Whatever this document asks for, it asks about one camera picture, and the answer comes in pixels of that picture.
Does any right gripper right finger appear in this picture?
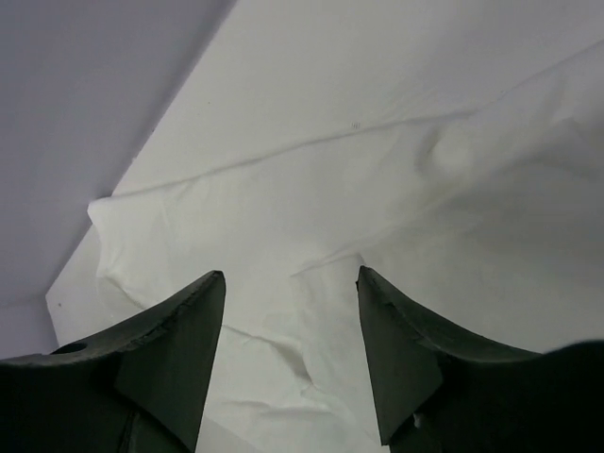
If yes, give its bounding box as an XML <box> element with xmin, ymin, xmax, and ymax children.
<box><xmin>357</xmin><ymin>266</ymin><xmax>603</xmax><ymax>452</ymax></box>

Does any white printed t-shirt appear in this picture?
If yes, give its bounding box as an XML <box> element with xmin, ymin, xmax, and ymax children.
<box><xmin>89</xmin><ymin>45</ymin><xmax>603</xmax><ymax>452</ymax></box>

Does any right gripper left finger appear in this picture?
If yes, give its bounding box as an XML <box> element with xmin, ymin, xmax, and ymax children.
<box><xmin>1</xmin><ymin>271</ymin><xmax>226</xmax><ymax>452</ymax></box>

